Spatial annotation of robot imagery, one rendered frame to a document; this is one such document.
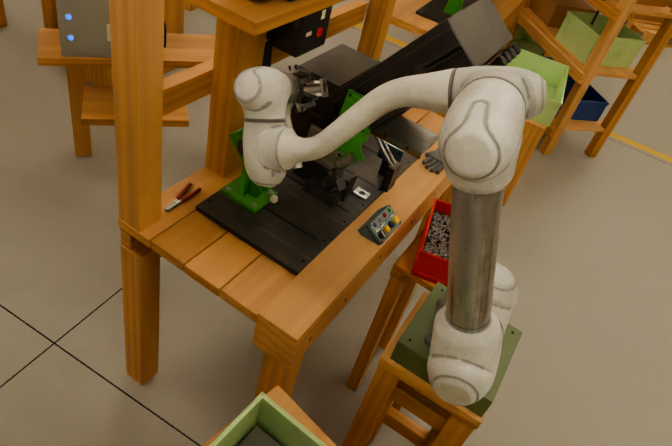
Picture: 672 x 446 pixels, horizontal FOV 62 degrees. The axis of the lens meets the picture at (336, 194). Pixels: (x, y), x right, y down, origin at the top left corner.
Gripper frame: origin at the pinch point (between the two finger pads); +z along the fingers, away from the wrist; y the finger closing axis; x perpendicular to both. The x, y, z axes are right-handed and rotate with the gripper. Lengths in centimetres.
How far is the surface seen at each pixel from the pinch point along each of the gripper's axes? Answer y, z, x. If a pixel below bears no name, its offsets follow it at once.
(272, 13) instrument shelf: 21.3, -12.4, 4.2
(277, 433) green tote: -82, -48, 3
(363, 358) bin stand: -108, 48, 16
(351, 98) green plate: -3.6, 22.2, -3.3
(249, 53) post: 14.1, 1.1, 20.6
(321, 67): 9.4, 34.0, 10.4
